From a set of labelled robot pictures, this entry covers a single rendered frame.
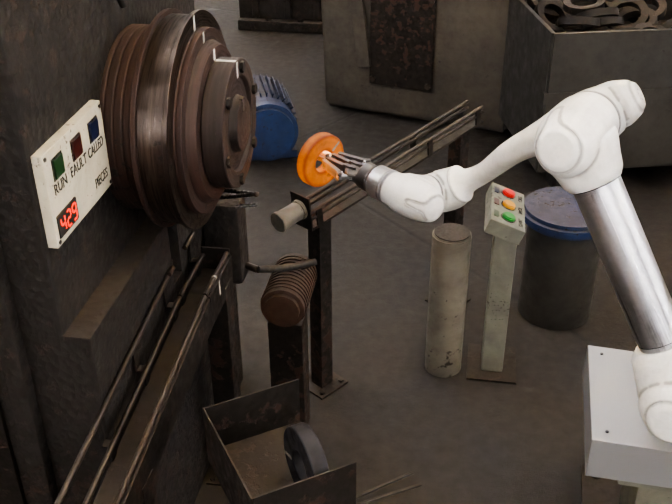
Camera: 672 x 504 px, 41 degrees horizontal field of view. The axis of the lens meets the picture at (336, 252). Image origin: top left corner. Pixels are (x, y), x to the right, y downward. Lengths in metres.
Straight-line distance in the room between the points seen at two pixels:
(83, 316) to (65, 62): 0.49
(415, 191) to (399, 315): 1.06
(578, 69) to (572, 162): 2.15
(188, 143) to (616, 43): 2.47
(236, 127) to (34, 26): 0.50
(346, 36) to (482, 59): 0.72
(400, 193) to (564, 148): 0.61
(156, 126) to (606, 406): 1.23
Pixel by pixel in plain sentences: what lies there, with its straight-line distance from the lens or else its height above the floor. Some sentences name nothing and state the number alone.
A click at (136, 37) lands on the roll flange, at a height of 1.31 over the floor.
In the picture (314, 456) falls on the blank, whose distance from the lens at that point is 1.66.
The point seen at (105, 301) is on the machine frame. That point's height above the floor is 0.87.
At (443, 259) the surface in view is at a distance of 2.74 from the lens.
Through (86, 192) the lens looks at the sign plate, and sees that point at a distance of 1.78.
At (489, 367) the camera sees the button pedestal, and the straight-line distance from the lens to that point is 3.03.
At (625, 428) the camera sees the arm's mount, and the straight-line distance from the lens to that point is 2.22.
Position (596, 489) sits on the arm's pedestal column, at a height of 0.02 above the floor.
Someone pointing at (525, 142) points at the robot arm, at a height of 1.03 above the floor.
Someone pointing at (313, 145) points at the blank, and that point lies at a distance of 2.47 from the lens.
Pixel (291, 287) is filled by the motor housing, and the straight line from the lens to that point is 2.46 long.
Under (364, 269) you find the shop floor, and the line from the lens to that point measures 3.52.
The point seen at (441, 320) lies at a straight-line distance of 2.86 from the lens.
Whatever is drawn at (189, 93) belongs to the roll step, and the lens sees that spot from 1.84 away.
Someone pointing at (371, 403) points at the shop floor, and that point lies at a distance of 2.89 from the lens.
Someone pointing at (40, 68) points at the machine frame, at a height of 1.36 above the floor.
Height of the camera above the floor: 1.89
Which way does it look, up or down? 31 degrees down
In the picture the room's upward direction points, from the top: straight up
